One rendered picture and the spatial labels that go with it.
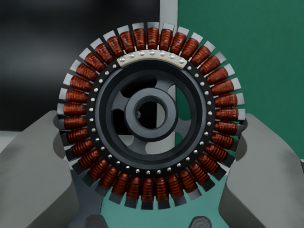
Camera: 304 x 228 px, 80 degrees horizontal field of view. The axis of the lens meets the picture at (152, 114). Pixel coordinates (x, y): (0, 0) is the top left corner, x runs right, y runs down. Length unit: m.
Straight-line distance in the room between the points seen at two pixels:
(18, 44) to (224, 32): 0.21
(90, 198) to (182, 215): 0.46
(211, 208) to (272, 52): 0.91
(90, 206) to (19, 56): 0.91
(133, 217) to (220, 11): 0.97
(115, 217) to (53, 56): 0.94
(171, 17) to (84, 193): 0.94
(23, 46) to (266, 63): 0.25
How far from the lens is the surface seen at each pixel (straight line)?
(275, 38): 0.25
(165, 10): 0.23
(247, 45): 0.23
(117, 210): 1.05
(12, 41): 0.24
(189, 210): 1.05
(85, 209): 1.08
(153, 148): 0.20
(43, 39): 0.23
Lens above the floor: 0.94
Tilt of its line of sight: 86 degrees down
